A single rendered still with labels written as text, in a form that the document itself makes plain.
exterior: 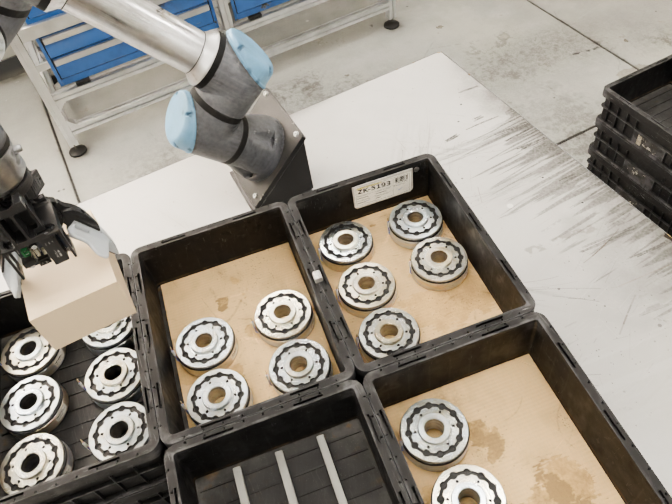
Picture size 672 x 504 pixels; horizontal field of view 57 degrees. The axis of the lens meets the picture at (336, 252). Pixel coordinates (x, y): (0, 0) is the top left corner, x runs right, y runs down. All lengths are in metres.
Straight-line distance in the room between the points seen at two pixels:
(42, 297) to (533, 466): 0.73
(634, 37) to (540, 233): 2.06
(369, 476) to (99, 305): 0.46
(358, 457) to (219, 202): 0.78
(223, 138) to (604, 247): 0.82
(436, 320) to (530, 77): 2.06
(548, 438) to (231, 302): 0.59
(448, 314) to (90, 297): 0.59
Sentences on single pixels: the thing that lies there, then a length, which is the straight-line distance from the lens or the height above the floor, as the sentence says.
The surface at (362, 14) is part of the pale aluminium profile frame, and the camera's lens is 3.27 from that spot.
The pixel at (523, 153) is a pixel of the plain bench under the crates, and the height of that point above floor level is 0.70.
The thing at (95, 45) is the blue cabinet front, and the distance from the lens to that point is 2.87.
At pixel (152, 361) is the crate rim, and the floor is 0.93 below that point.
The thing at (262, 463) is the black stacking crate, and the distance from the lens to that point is 1.02.
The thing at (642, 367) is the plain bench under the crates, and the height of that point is 0.70.
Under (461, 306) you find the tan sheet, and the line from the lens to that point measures 1.12.
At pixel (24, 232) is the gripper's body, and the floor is 1.25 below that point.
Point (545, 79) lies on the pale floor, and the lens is 3.03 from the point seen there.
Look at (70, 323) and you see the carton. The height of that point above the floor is 1.08.
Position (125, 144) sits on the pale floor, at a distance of 3.03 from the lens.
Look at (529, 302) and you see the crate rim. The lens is 1.02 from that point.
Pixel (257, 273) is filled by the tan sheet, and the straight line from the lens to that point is 1.21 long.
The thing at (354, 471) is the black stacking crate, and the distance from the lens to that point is 0.99.
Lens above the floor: 1.76
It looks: 50 degrees down
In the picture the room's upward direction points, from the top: 10 degrees counter-clockwise
